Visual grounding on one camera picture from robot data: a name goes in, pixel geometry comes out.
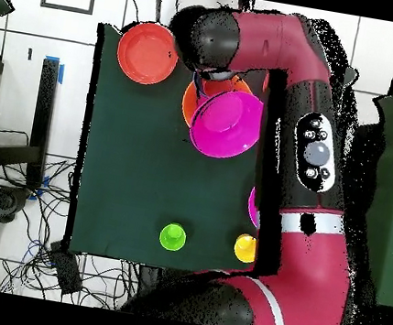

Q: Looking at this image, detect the green plastic cup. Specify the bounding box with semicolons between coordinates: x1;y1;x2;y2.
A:
156;220;190;255

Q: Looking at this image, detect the black power box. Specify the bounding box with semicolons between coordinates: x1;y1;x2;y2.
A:
41;238;90;299

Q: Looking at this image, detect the black cable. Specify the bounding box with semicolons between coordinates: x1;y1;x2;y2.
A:
116;0;147;27

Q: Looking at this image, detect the orange large bowl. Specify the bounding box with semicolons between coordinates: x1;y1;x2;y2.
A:
178;67;257;138

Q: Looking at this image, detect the dark green tablecloth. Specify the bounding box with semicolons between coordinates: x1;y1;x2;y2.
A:
60;21;360;299

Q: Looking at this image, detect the black frame stand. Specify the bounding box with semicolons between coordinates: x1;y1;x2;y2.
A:
0;49;64;193

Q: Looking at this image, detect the pink large bowl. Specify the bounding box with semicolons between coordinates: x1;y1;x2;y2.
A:
244;185;267;230
184;82;268;166

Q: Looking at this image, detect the blue tape strip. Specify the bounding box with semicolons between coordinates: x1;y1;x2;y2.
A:
41;54;67;85

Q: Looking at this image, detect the black stand leg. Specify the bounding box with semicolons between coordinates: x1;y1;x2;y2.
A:
147;0;166;25
236;0;256;13

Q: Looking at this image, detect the tangle of black cables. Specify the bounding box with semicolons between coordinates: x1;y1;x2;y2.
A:
0;127;169;316

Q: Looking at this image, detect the yellow plastic cup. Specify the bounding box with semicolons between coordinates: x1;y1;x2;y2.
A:
231;232;260;265

